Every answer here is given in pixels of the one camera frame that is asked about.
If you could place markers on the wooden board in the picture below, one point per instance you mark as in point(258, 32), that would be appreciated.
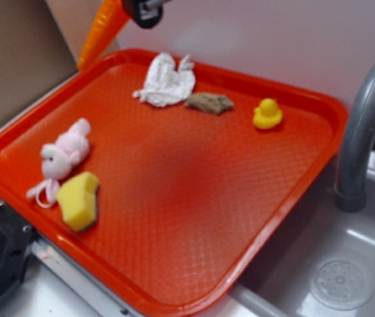
point(74, 20)

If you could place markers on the crumpled white paper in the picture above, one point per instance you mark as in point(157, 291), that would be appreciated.
point(167, 83)

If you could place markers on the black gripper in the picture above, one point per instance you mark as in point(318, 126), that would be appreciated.
point(145, 14)

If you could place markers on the yellow sponge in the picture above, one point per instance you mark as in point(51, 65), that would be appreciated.
point(77, 200)

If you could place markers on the orange toy carrot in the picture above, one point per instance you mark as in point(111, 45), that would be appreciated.
point(108, 22)

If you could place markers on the yellow rubber duck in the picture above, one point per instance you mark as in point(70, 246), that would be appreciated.
point(267, 114)

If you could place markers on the pink plush bunny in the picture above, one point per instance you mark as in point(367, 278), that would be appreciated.
point(59, 159)

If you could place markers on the red plastic tray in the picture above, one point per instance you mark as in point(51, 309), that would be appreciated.
point(186, 199)

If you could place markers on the grey toy sink basin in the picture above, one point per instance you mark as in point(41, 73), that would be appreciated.
point(319, 262)

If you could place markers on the grey sink faucet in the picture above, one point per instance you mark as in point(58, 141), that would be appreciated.
point(356, 147)

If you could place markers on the brown wood piece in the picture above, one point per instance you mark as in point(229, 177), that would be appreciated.
point(209, 103)

